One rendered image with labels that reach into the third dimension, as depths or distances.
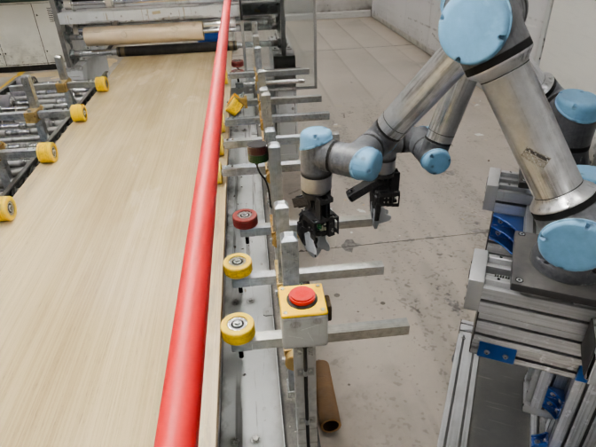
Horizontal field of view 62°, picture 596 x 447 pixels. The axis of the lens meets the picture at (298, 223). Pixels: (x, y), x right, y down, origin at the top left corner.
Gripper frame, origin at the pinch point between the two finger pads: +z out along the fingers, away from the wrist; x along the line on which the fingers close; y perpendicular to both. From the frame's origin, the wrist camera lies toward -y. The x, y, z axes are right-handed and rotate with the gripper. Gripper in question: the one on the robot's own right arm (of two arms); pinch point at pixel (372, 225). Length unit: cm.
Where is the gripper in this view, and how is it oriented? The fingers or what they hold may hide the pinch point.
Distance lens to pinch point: 168.8
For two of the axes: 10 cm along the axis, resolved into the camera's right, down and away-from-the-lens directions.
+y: 9.9, -0.8, 0.7
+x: -1.1, -5.2, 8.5
